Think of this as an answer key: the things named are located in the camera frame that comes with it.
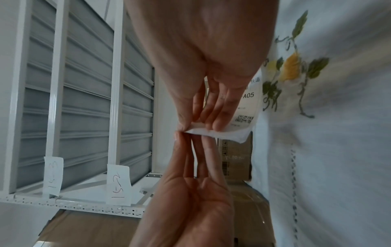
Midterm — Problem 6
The person's right hand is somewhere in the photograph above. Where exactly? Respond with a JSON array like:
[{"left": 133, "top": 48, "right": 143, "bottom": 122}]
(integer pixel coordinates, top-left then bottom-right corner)
[{"left": 125, "top": 0, "right": 280, "bottom": 131}]

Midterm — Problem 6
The person's left hand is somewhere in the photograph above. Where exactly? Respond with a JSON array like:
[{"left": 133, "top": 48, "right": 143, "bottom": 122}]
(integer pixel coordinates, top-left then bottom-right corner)
[{"left": 130, "top": 131, "right": 236, "bottom": 247}]

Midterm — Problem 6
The white printed paper label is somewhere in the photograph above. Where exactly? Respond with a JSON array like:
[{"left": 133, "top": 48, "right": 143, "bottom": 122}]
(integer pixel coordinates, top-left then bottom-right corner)
[{"left": 185, "top": 72, "right": 264, "bottom": 143}]

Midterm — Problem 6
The small printed cardboard box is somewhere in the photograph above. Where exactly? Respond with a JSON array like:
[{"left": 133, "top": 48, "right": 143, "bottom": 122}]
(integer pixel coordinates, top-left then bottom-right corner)
[{"left": 217, "top": 131, "right": 254, "bottom": 182}]

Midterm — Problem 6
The white handwritten paper tag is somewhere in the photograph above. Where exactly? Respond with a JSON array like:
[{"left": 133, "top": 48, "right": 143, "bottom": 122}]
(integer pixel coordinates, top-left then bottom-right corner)
[
  {"left": 43, "top": 156, "right": 64, "bottom": 196},
  {"left": 106, "top": 164, "right": 132, "bottom": 207}
]

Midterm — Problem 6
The white metal shelf rack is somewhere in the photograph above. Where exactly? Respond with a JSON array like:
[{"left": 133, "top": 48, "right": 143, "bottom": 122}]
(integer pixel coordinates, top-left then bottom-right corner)
[{"left": 0, "top": 0, "right": 160, "bottom": 219}]

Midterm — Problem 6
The large brown cardboard box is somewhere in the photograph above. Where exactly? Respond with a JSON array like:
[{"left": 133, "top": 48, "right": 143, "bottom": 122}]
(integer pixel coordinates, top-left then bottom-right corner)
[{"left": 33, "top": 179, "right": 276, "bottom": 247}]

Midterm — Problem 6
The grey roller shutter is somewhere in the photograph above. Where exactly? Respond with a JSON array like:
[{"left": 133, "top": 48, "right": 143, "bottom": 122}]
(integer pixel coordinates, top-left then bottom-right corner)
[{"left": 16, "top": 0, "right": 155, "bottom": 189}]

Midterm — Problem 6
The white floral embroidered cloth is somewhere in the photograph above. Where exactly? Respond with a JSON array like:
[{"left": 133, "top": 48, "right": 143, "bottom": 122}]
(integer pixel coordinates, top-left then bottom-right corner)
[{"left": 250, "top": 0, "right": 391, "bottom": 247}]

